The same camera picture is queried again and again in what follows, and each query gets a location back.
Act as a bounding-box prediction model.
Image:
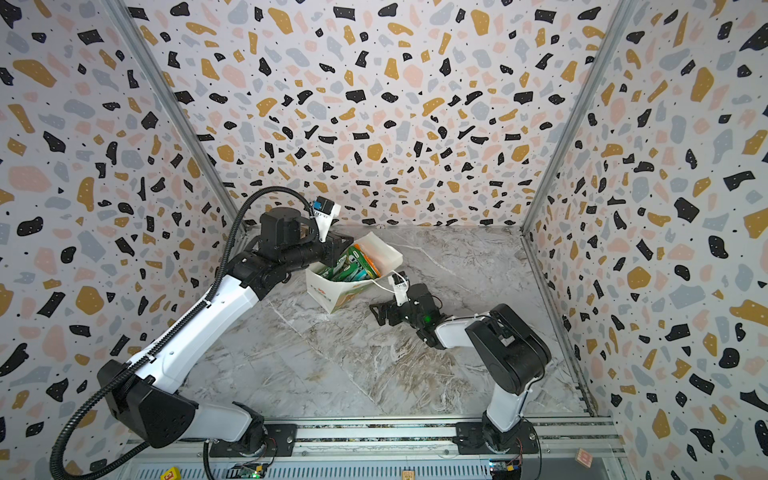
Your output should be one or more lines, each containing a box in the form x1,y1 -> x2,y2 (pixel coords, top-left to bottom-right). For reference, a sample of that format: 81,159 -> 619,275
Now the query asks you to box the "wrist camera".
389,271 -> 410,306
313,196 -> 341,242

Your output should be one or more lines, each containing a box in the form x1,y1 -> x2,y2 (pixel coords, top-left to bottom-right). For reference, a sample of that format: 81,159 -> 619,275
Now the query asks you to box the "green circuit board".
226,462 -> 269,480

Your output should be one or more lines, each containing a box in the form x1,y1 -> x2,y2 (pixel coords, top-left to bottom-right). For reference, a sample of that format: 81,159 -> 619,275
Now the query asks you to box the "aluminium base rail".
113,415 -> 631,480

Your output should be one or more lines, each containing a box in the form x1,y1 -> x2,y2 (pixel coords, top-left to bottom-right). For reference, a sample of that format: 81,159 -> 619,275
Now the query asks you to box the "teal snack packet in bag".
318,264 -> 360,282

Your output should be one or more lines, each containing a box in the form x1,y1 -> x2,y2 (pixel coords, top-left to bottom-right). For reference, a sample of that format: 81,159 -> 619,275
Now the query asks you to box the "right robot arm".
369,283 -> 552,454

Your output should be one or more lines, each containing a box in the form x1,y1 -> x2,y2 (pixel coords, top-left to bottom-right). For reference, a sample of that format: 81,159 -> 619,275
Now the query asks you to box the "pink wooden block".
575,448 -> 594,469

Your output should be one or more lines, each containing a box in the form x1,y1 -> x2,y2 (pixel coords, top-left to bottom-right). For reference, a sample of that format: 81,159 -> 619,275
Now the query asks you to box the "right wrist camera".
389,271 -> 410,306

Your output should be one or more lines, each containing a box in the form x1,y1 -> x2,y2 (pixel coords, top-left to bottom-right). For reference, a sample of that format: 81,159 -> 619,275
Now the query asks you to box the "yellow block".
160,467 -> 182,480

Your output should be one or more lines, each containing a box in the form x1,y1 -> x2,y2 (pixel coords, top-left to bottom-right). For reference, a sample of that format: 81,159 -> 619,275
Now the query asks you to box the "green Fox's candy packet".
342,244 -> 380,283

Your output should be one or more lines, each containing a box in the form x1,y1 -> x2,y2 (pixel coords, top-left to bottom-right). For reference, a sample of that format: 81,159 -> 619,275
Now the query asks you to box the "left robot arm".
98,197 -> 354,456

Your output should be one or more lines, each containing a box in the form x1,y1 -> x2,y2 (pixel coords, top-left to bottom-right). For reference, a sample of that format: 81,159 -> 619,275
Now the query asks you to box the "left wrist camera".
313,196 -> 341,242

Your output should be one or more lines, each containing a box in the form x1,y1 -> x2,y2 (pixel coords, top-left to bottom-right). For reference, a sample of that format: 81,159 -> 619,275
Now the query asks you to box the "white paper bag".
306,233 -> 403,313

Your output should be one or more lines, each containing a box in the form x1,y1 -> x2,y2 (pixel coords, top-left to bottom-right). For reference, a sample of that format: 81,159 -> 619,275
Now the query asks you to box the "black corrugated cable conduit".
49,185 -> 316,480

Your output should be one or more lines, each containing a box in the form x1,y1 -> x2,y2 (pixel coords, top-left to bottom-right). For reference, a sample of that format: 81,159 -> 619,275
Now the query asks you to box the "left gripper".
285,229 -> 356,274

